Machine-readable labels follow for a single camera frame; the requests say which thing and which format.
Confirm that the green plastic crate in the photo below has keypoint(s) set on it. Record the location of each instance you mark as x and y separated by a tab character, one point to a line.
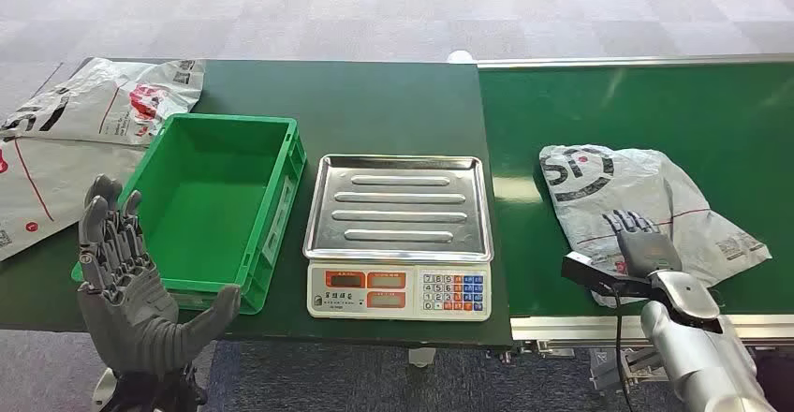
205	210

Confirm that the white table foot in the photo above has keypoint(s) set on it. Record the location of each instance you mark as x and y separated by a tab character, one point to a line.
422	357

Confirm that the white round knob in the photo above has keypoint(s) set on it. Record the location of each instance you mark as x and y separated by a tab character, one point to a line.
460	57

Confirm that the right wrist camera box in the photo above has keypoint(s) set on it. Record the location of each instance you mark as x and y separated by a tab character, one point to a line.
595	276

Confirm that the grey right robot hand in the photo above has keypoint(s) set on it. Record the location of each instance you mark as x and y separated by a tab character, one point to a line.
648	251

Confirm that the white courier bag, red line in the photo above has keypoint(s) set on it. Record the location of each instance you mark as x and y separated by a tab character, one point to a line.
56	173

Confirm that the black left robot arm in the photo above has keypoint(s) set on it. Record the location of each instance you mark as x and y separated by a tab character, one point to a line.
149	394

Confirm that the green conveyor belt machine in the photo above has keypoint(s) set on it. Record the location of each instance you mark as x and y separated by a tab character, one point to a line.
620	105

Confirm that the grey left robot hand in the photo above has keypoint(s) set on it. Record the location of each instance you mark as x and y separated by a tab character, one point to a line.
133	316

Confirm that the white electronic scale body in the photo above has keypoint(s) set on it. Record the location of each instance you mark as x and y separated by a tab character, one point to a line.
397	310

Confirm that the white courier bag, red logo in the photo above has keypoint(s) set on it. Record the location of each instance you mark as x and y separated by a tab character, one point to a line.
80	111

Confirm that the white courier bag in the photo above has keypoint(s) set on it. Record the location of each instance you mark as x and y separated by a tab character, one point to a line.
80	111
682	192
56	173

